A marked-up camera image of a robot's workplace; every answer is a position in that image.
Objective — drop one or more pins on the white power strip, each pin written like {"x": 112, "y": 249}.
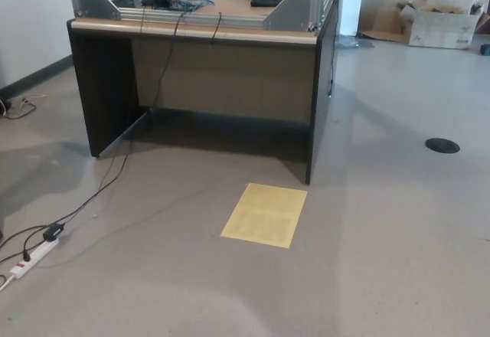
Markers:
{"x": 34, "y": 256}

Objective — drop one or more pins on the dark wooden desk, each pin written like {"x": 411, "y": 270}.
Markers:
{"x": 229, "y": 76}

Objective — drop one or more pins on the black power adapter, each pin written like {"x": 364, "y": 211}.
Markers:
{"x": 53, "y": 231}

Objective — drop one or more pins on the round black floor cover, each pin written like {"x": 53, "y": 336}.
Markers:
{"x": 442, "y": 146}

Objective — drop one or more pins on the yellow paper sheet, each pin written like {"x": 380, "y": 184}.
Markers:
{"x": 264, "y": 214}

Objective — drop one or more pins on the white cabinet with black panel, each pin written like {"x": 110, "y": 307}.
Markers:
{"x": 350, "y": 7}

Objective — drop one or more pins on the flat black pad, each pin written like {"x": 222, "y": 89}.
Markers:
{"x": 266, "y": 0}

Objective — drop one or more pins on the small dark floor object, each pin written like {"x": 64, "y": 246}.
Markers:
{"x": 485, "y": 50}

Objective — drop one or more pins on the open white cardboard box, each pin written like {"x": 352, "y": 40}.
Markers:
{"x": 440, "y": 30}

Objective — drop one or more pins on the flat brown cardboard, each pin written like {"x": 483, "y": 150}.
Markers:
{"x": 383, "y": 23}

